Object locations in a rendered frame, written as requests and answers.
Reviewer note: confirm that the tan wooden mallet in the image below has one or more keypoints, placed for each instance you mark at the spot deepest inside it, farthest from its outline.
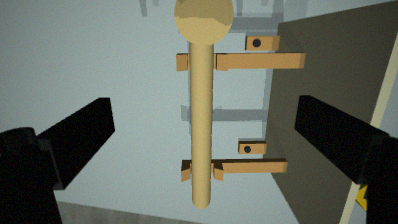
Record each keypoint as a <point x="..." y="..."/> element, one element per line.
<point x="203" y="23"/>

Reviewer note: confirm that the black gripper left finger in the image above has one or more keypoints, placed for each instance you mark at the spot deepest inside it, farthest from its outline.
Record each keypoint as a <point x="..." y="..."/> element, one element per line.
<point x="29" y="163"/>

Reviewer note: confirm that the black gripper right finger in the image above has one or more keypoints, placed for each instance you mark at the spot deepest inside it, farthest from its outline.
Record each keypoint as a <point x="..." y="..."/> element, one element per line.
<point x="364" y="153"/>

